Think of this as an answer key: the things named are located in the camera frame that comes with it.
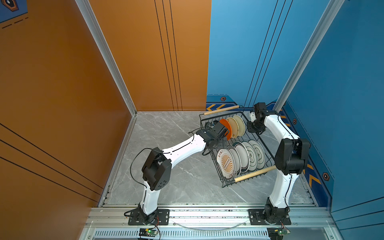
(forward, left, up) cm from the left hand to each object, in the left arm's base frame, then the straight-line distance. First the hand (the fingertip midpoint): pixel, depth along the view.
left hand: (220, 143), depth 87 cm
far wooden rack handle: (+21, -2, +6) cm, 22 cm away
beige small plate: (+11, -11, -1) cm, 16 cm away
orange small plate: (+13, -6, +1) cm, 14 cm away
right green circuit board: (-41, -27, -12) cm, 51 cm away
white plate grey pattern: (-7, -18, -1) cm, 19 cm away
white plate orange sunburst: (-10, -3, -5) cm, 12 cm away
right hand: (+13, -21, -3) cm, 24 cm away
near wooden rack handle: (-19, -20, +7) cm, 29 cm away
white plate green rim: (-6, -13, 0) cm, 14 cm away
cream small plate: (+14, -15, 0) cm, 20 cm away
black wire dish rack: (+16, +7, +1) cm, 18 cm away
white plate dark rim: (-8, -9, -3) cm, 13 cm away
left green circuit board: (-42, +35, -14) cm, 56 cm away
